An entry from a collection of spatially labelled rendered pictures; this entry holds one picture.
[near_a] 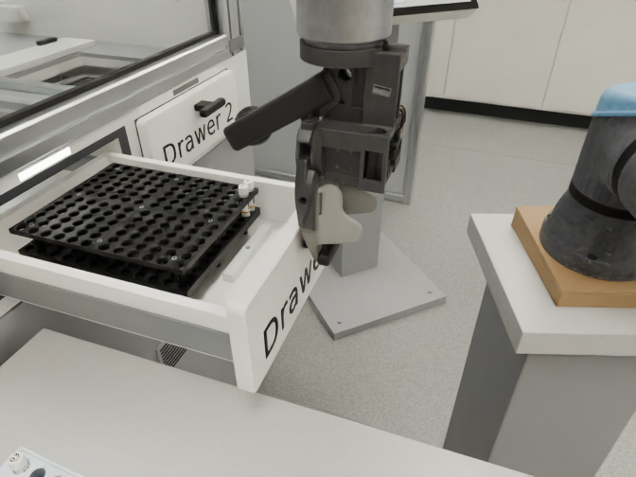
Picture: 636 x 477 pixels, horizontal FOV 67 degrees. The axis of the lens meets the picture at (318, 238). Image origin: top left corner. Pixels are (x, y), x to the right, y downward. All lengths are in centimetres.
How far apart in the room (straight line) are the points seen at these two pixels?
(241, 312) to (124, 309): 15
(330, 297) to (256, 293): 133
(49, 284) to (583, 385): 72
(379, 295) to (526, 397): 100
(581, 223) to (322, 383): 101
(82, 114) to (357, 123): 41
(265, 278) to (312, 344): 120
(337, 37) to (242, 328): 24
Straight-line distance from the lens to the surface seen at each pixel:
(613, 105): 65
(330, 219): 45
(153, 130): 80
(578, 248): 72
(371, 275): 183
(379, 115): 41
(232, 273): 56
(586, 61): 342
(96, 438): 56
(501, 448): 93
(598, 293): 72
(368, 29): 38
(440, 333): 170
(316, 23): 38
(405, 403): 150
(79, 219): 61
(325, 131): 40
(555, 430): 92
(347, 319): 166
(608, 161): 65
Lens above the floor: 120
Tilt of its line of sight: 35 degrees down
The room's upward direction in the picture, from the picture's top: straight up
